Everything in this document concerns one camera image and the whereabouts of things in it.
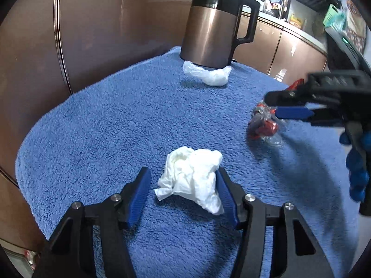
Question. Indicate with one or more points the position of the white tissue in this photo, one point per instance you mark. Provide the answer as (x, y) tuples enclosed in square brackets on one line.
[(191, 173)]

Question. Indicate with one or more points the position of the red crumpled wrapper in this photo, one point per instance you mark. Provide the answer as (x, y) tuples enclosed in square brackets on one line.
[(295, 84)]

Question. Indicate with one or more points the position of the person's right hand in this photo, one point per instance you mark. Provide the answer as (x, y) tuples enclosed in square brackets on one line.
[(358, 173)]

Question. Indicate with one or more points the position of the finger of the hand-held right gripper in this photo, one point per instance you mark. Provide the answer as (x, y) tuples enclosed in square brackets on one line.
[(292, 113), (287, 97)]

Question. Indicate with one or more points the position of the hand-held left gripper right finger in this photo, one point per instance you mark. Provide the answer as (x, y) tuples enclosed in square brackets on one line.
[(227, 197)]

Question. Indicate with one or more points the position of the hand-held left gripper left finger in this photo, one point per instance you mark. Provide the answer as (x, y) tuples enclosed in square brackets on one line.
[(139, 199)]

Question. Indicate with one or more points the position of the yellow box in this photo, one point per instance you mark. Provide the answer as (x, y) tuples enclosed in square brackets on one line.
[(298, 21)]

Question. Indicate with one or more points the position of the blue fluffy towel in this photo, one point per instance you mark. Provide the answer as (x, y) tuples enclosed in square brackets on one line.
[(116, 121)]

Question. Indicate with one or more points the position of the white plastic bag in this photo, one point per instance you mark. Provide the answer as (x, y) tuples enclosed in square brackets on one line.
[(211, 76)]

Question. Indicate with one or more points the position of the green plastic basket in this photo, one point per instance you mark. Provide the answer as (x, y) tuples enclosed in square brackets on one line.
[(334, 17)]

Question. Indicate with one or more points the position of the clear wrapper with red print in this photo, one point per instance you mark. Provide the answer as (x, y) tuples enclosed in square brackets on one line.
[(263, 127)]

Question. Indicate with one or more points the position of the brown electric kettle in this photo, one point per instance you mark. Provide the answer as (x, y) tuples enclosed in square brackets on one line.
[(208, 29)]

